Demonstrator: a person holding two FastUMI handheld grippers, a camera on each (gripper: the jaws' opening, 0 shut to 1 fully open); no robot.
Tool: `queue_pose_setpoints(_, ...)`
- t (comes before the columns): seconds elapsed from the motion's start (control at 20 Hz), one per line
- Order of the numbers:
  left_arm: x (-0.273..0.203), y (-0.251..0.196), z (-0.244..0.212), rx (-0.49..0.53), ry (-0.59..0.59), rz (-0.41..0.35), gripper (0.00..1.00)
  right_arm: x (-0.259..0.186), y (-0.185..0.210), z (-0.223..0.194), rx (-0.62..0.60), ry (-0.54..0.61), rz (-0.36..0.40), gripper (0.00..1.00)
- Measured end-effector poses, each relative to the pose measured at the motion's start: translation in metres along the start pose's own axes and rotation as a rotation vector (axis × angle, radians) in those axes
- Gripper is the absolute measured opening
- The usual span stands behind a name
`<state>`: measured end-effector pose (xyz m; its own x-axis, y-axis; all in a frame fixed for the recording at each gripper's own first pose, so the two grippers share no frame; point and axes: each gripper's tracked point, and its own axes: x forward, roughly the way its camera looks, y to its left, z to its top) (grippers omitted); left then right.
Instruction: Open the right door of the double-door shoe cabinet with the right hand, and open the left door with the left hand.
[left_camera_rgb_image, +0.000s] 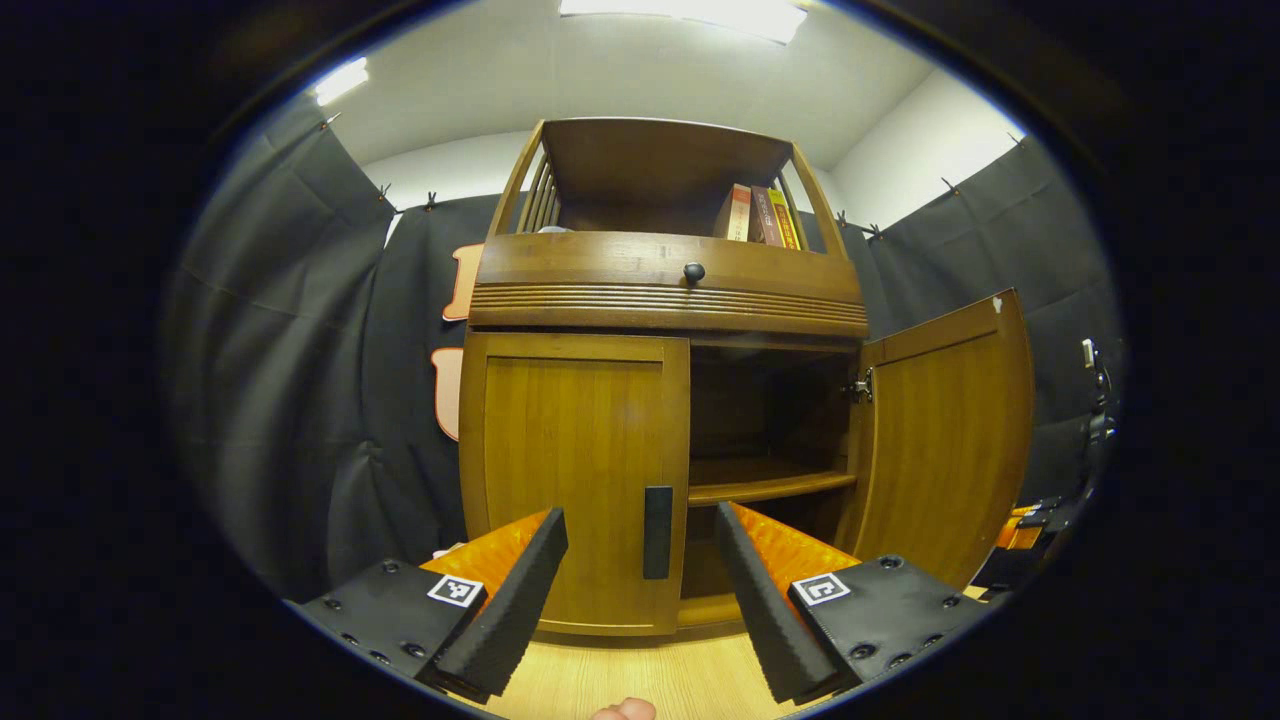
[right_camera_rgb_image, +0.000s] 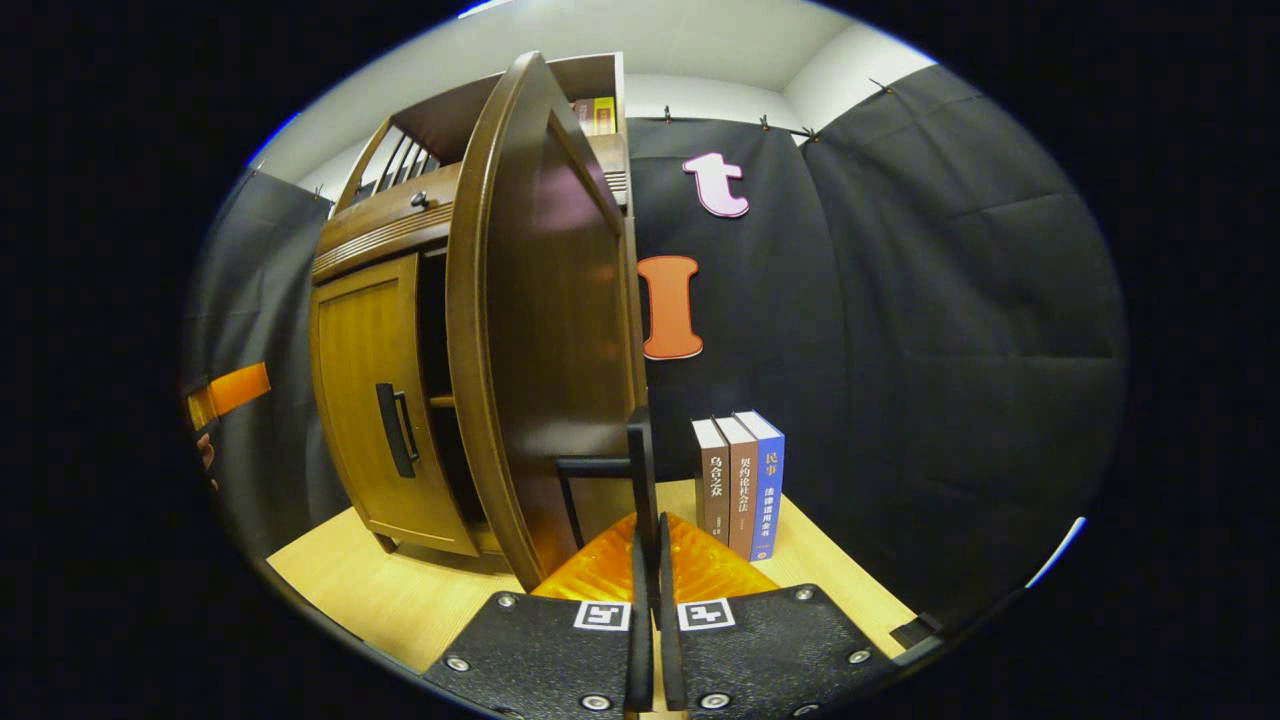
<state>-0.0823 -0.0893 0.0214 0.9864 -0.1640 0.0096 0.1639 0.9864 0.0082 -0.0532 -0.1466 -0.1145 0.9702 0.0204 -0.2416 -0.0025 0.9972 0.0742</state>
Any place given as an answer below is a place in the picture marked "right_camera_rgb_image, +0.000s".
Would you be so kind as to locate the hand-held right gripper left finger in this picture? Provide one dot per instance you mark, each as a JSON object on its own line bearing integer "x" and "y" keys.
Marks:
{"x": 640, "y": 640}

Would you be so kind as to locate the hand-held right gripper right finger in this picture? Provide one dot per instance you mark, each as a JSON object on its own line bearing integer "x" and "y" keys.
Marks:
{"x": 670, "y": 650}

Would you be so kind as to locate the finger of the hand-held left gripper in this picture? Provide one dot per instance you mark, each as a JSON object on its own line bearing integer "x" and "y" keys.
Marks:
{"x": 240, "y": 388}

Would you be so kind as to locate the wooden shoe cabinet door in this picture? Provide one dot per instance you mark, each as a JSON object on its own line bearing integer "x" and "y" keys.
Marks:
{"x": 540, "y": 350}
{"x": 360, "y": 400}

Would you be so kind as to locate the wooden double-door shoe cabinet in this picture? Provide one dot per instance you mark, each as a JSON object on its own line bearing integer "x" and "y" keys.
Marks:
{"x": 470, "y": 115}

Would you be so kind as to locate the light brown spine book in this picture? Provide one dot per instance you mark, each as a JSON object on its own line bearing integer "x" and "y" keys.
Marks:
{"x": 742, "y": 490}

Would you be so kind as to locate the blue spine book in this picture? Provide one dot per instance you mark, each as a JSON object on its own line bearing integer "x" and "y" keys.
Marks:
{"x": 768, "y": 490}

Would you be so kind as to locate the black backdrop cloth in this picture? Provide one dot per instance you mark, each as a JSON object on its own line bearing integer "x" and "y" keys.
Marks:
{"x": 950, "y": 350}

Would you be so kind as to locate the yellow book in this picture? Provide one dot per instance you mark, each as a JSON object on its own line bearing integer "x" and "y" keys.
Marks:
{"x": 605, "y": 116}

